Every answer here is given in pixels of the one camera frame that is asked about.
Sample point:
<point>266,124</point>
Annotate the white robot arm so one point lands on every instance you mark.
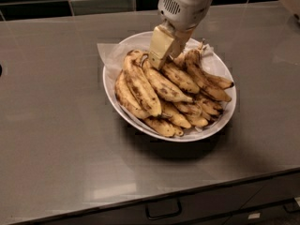
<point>179,20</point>

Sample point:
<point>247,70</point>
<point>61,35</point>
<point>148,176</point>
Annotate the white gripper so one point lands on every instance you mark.
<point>182,10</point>

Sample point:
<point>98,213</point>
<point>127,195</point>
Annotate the outer left banana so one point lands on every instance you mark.
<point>126,99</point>

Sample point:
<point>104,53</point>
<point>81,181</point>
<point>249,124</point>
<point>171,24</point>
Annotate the lower right short banana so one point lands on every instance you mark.
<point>193,113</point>

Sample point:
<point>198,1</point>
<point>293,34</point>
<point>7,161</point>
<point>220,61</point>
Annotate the large spotted banana front left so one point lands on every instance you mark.
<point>138,85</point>

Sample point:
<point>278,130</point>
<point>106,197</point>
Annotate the right long spotted banana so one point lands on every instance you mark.
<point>194,68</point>

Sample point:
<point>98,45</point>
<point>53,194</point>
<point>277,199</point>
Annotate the far right small banana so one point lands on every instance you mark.
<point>222,82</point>

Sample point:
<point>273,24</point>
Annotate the dark cabinet drawer front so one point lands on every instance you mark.
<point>244,203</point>

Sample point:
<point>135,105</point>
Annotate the bottom front banana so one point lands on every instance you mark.
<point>162,127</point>

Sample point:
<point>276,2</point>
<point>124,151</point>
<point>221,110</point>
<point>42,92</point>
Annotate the right lower brown banana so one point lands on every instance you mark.
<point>209,106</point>

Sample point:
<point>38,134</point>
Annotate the black drawer handle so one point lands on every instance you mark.
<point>163,209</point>

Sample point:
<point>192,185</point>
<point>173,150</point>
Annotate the right drawer handle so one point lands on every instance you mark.
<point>291,207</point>

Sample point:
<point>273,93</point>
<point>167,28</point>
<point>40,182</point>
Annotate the lower middle banana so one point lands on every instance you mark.
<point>173,115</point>

